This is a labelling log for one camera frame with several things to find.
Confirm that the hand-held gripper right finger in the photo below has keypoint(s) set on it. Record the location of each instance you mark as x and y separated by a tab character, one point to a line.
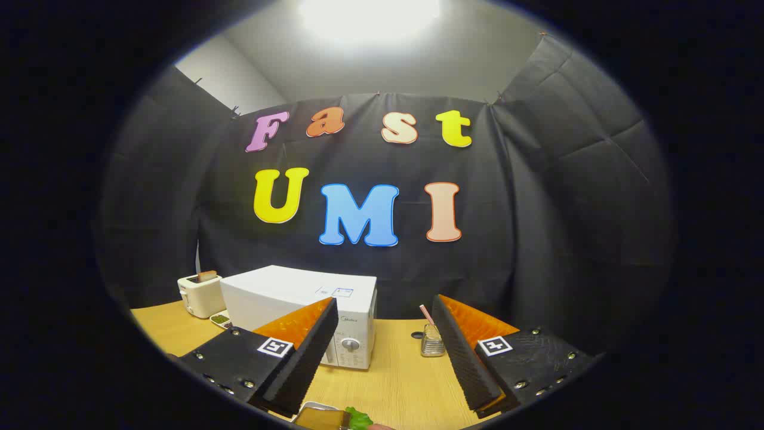
464	364

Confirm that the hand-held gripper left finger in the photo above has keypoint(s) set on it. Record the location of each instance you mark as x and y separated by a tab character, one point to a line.
304	364

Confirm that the brown bread lettuce sandwich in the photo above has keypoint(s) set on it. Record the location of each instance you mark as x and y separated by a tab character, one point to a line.
322	420

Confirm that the white microwave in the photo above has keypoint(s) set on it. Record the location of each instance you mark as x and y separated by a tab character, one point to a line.
286	292

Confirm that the white plate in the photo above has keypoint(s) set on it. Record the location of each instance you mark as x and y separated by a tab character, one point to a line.
313	407

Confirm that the pink striped straw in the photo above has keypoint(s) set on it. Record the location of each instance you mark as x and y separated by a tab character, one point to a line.
426	314

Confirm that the white divided bean dish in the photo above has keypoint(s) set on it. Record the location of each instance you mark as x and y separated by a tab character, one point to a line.
220	319

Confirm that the white toaster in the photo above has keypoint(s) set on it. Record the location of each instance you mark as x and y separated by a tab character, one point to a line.
200	298

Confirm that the black backdrop cloth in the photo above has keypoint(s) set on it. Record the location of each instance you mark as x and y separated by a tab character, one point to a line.
537	239

